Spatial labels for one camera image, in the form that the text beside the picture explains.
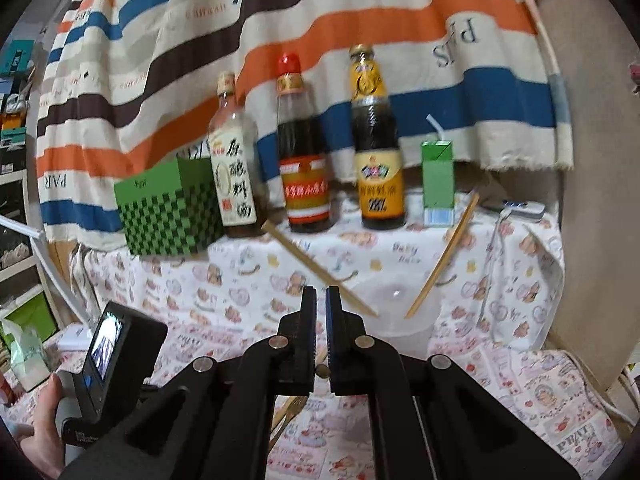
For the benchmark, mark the clear cooking wine bottle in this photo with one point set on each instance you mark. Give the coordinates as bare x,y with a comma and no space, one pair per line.
232,185

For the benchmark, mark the white metal rod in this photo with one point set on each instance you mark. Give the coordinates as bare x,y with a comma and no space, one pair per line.
60,285

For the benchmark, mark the white box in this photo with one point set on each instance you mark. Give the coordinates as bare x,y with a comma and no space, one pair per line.
75,337

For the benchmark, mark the white drinking straw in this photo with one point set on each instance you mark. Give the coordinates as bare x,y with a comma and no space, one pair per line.
434,125

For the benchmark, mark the translucent plastic cup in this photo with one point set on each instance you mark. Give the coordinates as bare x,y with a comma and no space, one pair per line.
415,330

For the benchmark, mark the clear plastic bag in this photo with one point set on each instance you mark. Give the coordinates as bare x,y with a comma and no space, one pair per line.
27,360

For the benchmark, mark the striped cloth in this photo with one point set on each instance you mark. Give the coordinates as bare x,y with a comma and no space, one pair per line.
350,10

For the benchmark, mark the bear print cloth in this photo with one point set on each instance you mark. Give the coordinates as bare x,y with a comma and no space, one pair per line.
240,280

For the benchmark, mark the green checkered box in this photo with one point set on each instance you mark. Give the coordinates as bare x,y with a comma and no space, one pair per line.
170,215

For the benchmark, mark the person's left hand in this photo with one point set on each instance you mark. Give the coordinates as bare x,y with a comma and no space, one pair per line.
47,435

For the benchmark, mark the brown fork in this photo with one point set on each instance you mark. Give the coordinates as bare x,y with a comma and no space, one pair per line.
300,404

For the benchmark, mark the green drink carton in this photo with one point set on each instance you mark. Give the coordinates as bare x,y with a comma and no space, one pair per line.
439,180

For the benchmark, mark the green storage box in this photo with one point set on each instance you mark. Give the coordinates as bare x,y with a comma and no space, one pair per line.
35,315

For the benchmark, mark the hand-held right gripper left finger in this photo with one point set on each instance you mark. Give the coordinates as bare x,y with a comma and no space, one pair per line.
314,310

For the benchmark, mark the red cap sesame oil bottle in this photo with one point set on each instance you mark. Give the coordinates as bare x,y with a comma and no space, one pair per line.
305,190

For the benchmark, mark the shelf with boxes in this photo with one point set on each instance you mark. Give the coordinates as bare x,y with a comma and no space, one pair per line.
15,160

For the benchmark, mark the yellow label oyster sauce bottle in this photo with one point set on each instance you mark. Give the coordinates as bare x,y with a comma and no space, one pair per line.
380,185

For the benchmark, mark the pink stamp print cloth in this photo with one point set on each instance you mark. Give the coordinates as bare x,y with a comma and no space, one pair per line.
500,400

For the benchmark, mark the white power strip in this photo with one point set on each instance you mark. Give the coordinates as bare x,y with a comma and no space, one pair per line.
520,210

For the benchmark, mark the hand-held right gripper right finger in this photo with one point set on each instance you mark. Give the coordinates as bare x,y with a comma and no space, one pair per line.
331,310

